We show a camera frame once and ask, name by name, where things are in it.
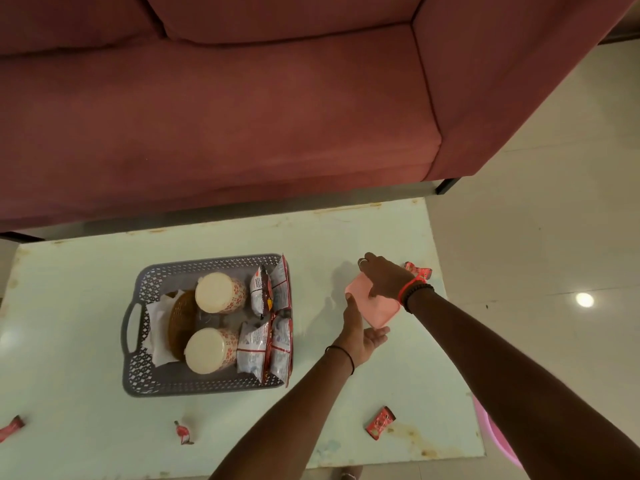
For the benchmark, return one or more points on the person's left hand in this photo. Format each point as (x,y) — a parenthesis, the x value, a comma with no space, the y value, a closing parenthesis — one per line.
(357,339)

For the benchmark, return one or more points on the person's right hand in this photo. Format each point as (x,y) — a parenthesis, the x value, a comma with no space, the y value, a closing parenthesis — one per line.
(387,279)

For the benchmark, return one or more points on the person's right thumb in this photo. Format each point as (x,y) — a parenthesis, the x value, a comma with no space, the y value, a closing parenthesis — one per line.
(373,292)

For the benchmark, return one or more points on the person's left thumb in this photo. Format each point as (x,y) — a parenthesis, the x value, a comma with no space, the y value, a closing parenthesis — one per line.
(353,310)

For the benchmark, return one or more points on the pink square plastic lid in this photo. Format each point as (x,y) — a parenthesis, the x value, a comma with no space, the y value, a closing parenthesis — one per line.
(382,312)

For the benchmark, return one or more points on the person's right forearm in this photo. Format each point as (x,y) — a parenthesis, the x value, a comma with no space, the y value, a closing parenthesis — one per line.
(525,394)

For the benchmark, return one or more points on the person's left forearm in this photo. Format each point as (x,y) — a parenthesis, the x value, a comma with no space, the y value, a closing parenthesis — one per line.
(285,424)

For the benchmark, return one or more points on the black thread wristband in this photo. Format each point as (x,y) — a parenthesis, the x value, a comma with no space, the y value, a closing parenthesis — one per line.
(348,357)

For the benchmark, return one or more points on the red candy wrapper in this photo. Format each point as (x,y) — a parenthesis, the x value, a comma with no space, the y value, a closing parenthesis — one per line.
(183,433)
(380,423)
(419,270)
(11,428)

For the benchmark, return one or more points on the white red snack packet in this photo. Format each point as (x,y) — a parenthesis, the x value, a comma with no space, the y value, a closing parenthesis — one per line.
(259,292)
(281,285)
(252,348)
(281,350)

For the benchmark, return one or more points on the black sofa leg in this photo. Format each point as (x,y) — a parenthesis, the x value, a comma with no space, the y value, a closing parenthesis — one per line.
(446,185)

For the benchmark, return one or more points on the patterned paper cup white lid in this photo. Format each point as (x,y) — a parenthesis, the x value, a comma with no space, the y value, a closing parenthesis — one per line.
(219,293)
(210,351)

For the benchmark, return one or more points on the brown woven coaster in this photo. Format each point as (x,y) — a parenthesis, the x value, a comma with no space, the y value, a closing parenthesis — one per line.
(180,324)

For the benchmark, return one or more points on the pink plastic bucket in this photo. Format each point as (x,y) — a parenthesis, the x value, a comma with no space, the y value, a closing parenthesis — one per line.
(495,439)

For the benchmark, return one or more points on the white paper napkins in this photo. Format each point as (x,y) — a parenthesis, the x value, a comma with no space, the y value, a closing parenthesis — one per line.
(157,329)

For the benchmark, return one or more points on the grey plastic basket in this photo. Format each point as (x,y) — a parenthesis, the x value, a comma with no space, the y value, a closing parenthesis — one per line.
(155,382)

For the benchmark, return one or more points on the maroon fabric sofa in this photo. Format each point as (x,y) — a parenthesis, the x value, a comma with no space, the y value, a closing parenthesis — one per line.
(250,119)

